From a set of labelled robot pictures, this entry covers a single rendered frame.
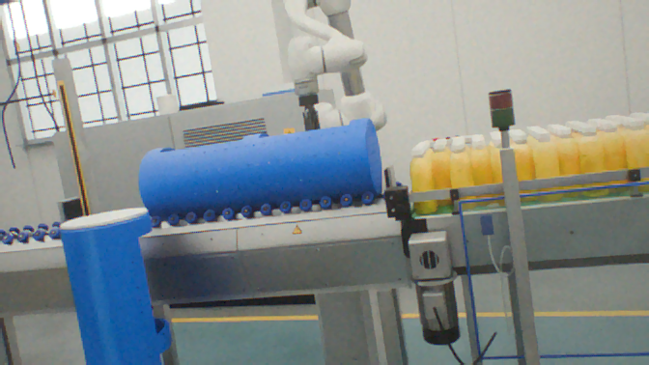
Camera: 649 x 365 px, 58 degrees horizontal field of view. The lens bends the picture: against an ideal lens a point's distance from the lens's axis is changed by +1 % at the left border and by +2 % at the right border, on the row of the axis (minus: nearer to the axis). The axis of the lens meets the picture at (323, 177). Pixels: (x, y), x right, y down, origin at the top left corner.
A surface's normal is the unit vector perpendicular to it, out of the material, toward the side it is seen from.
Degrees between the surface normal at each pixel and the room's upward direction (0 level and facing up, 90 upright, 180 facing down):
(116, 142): 90
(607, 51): 90
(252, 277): 110
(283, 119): 90
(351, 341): 90
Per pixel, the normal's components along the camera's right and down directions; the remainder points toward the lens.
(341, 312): -0.33, 0.15
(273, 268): -0.18, 0.44
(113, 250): 0.41, 0.04
